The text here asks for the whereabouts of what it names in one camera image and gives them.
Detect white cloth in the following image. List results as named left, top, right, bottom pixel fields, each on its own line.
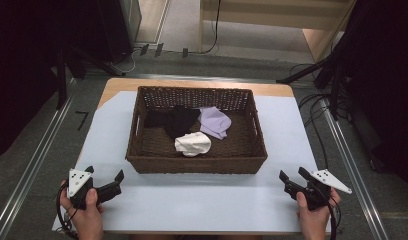
left=174, top=131, right=213, bottom=158

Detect person's right hand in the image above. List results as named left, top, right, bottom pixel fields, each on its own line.
left=295, top=187, right=342, bottom=240

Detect white floor cable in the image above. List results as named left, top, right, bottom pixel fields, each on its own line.
left=111, top=48, right=143, bottom=77

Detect light wooden desk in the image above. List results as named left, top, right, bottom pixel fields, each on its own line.
left=198, top=0, right=357, bottom=63

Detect black cloth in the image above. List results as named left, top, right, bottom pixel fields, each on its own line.
left=143, top=105, right=202, bottom=141

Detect lavender cloth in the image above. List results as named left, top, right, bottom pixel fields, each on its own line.
left=197, top=106, right=233, bottom=141

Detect metal floor rail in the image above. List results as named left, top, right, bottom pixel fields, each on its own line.
left=319, top=97, right=390, bottom=240
left=0, top=77, right=78, bottom=240

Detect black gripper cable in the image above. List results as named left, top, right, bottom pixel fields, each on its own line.
left=326, top=195, right=344, bottom=240
left=55, top=181, right=80, bottom=240

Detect black curtain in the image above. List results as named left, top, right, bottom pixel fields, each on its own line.
left=321, top=0, right=408, bottom=198
left=0, top=0, right=134, bottom=162

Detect black hanging cable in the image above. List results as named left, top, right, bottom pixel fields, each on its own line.
left=203, top=0, right=223, bottom=55

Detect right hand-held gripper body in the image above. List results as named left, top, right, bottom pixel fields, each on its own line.
left=303, top=168, right=353, bottom=211

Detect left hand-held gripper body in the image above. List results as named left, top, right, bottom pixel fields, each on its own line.
left=67, top=168, right=102, bottom=211

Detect white table mat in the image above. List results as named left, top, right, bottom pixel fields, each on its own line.
left=51, top=90, right=332, bottom=234

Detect black tripod stand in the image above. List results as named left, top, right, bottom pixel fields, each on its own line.
left=56, top=45, right=127, bottom=110
left=275, top=49, right=352, bottom=122

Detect person's left hand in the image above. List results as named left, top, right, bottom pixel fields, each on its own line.
left=59, top=179, right=105, bottom=240

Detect black floor cables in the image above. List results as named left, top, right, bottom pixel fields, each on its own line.
left=288, top=62, right=351, bottom=170

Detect brown wicker basket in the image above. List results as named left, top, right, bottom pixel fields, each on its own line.
left=125, top=85, right=269, bottom=175

